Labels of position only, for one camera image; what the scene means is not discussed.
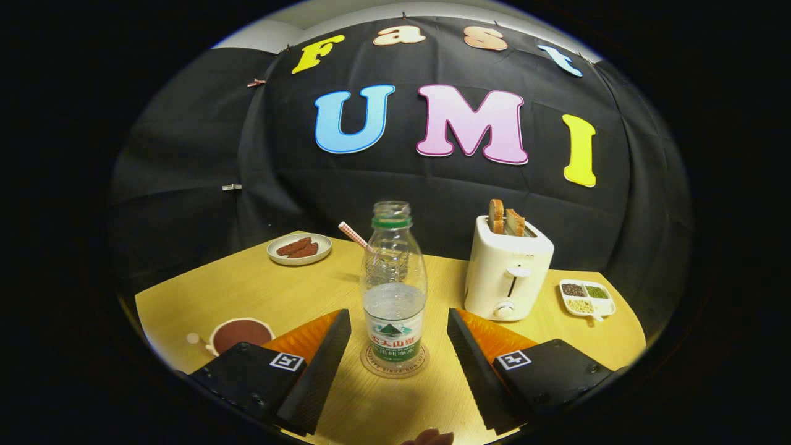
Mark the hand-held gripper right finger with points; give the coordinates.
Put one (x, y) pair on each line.
(476, 371)

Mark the white toaster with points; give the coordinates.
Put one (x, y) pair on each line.
(500, 272)

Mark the brown food piece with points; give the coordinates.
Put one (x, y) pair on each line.
(307, 250)
(293, 246)

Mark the round cork coaster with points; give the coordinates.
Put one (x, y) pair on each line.
(371, 369)

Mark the small white plate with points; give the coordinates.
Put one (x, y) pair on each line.
(278, 254)

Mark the white compartment dish with seeds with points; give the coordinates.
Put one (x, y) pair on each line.
(587, 300)

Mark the clear plastic bottle green label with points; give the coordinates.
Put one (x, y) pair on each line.
(393, 309)

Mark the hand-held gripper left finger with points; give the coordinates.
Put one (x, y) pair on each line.
(321, 371)

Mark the wooden table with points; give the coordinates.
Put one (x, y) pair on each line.
(247, 290)

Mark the toast slice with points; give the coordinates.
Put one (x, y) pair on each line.
(515, 222)
(495, 216)

